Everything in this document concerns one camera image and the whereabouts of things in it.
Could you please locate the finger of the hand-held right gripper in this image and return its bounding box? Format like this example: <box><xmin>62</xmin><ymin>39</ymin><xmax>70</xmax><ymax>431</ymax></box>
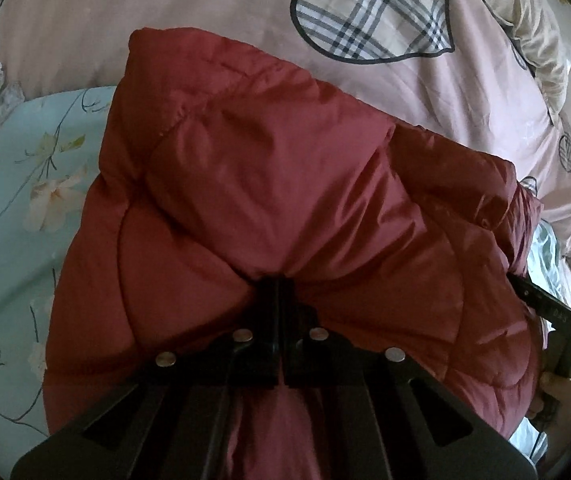
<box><xmin>508</xmin><ymin>272</ymin><xmax>571</xmax><ymax>329</ymax></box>

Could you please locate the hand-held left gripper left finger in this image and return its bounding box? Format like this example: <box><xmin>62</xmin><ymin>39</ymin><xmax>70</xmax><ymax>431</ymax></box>
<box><xmin>10</xmin><ymin>277</ymin><xmax>281</xmax><ymax>480</ymax></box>

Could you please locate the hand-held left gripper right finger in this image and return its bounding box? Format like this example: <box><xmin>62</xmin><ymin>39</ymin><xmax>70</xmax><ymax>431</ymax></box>
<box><xmin>282</xmin><ymin>277</ymin><xmax>537</xmax><ymax>480</ymax></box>

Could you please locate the red quilted jacket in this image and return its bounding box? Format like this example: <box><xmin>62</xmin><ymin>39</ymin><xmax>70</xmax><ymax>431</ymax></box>
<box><xmin>43</xmin><ymin>27</ymin><xmax>546</xmax><ymax>480</ymax></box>

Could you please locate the person's right hand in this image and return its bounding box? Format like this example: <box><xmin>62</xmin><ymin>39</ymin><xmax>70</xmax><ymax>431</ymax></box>
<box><xmin>530</xmin><ymin>371</ymin><xmax>571</xmax><ymax>461</ymax></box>

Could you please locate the beige pillow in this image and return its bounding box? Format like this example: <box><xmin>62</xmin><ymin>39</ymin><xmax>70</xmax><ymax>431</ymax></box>
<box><xmin>458</xmin><ymin>0</ymin><xmax>571</xmax><ymax>116</ymax></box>

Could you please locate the pink quilt with plaid hearts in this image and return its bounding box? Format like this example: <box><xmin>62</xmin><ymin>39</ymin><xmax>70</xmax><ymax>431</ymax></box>
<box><xmin>0</xmin><ymin>0</ymin><xmax>571</xmax><ymax>261</ymax></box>

